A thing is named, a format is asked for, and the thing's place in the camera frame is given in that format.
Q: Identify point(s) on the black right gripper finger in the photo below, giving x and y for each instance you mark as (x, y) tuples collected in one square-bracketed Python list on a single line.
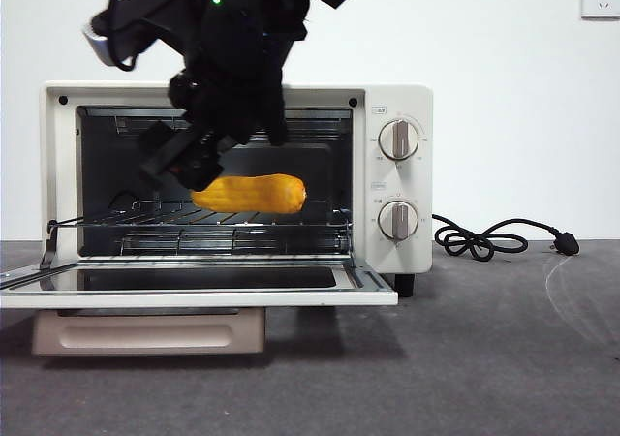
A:
[(164, 150), (201, 169)]

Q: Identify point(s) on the cream oven knob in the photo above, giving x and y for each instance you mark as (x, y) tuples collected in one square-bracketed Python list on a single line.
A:
[(397, 220), (399, 140)]

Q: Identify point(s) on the black oven foot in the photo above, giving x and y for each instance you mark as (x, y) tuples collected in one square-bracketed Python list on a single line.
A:
[(404, 285)]

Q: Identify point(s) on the yellow corn cob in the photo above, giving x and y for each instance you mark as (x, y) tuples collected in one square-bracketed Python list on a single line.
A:
[(261, 194)]

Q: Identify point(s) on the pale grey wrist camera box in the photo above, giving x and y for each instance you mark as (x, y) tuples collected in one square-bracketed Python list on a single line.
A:
[(98, 43)]

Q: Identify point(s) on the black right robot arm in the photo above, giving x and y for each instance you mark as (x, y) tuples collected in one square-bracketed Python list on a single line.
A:
[(232, 43)]

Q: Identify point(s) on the cream Toshiba toaster oven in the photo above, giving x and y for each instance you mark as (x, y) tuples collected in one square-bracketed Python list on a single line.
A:
[(402, 102)]

